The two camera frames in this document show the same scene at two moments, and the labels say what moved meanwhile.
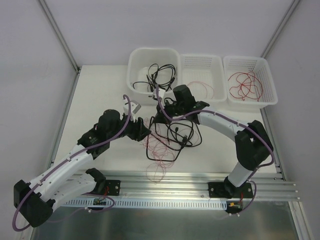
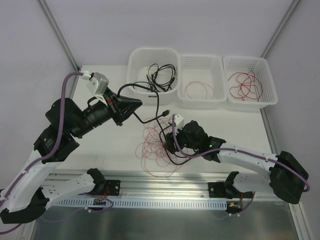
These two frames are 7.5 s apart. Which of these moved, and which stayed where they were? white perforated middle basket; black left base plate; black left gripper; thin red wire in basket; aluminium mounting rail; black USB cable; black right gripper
Moved: black right gripper; black left gripper
Stayed: thin red wire in basket; black USB cable; white perforated middle basket; black left base plate; aluminium mounting rail
